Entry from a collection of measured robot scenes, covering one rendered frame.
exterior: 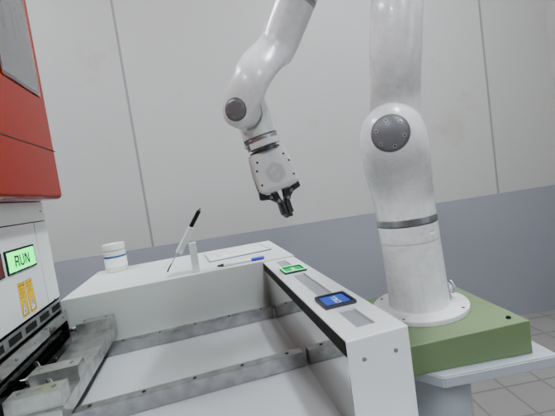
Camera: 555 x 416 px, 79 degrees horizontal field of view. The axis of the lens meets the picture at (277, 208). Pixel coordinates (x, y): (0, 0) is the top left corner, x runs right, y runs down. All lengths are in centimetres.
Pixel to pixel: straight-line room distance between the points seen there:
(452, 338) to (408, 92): 48
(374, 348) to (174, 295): 62
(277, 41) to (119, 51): 181
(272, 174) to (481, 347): 53
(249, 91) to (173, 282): 55
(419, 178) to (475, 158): 206
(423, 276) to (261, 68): 52
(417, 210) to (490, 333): 24
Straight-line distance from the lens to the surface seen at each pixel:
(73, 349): 93
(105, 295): 101
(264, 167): 79
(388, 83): 76
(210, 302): 99
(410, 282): 72
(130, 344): 96
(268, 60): 75
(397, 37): 74
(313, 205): 227
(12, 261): 85
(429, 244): 72
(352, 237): 234
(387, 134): 62
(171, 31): 248
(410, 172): 66
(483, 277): 283
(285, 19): 81
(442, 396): 81
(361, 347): 49
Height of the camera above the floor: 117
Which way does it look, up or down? 4 degrees down
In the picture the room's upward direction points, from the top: 8 degrees counter-clockwise
